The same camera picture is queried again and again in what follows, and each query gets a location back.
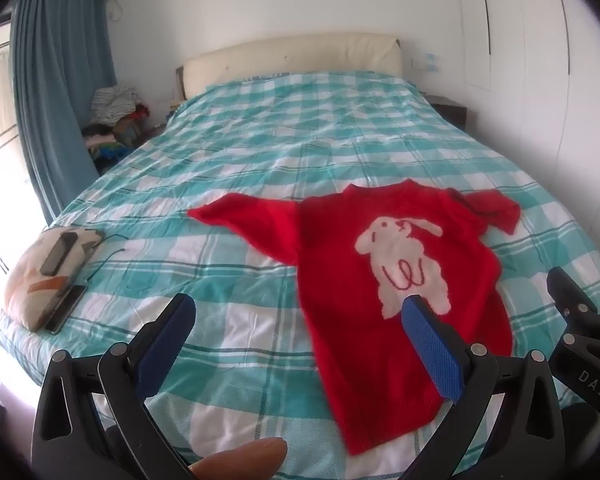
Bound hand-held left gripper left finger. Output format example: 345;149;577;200
32;292;197;480

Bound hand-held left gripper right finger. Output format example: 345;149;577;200
401;295;566;480

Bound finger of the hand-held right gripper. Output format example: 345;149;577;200
547;266;600;329

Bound red towel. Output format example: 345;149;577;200
187;178;522;456

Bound pile of clothes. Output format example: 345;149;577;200
82;85;151;176

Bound person's left hand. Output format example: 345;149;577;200
187;436;288;480

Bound black phone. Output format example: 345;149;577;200
40;231;78;276
44;285;88;335

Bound patterned pillow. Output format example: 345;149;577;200
4;227;106;332

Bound teal plaid bed cover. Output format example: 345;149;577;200
0;71;600;480

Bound dark wooden nightstand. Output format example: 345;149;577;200
422;94;468;131

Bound white wardrobe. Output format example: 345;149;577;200
452;0;600;261

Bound blue curtain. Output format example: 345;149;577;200
10;0;118;226

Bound cream padded headboard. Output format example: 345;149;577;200
175;32;403;101

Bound black cable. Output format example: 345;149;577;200
85;234;128;281

